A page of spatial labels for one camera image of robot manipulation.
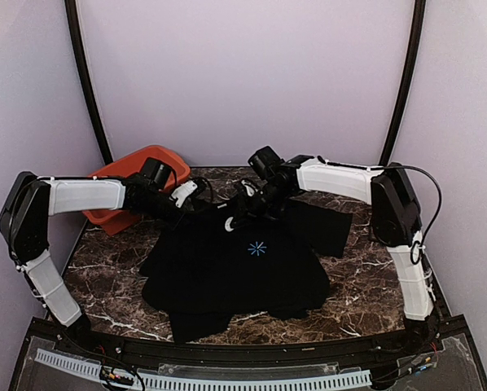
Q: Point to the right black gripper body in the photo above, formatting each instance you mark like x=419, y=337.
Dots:
x=257, y=206

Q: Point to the black frame post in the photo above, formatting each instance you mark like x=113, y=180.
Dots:
x=416, y=28
x=83, y=72

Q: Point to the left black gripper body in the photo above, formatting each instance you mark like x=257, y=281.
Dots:
x=185, y=213

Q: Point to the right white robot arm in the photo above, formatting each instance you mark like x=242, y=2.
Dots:
x=395, y=220

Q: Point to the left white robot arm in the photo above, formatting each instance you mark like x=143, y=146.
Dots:
x=42, y=218

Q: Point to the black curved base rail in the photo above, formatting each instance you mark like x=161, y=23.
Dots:
x=452, y=362

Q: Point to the black t-shirt with blue logo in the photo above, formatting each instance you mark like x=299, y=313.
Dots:
x=202, y=275

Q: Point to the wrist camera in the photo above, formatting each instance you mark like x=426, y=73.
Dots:
x=245, y=189
x=193, y=195

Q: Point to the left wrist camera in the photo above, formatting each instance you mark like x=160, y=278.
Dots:
x=193, y=195

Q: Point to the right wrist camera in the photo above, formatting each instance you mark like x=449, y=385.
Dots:
x=245, y=189

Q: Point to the right black frame post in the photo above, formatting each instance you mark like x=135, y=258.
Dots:
x=416, y=28

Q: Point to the white slotted cable duct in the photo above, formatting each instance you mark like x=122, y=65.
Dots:
x=181, y=377

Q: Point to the left black frame post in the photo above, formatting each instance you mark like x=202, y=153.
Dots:
x=83, y=72

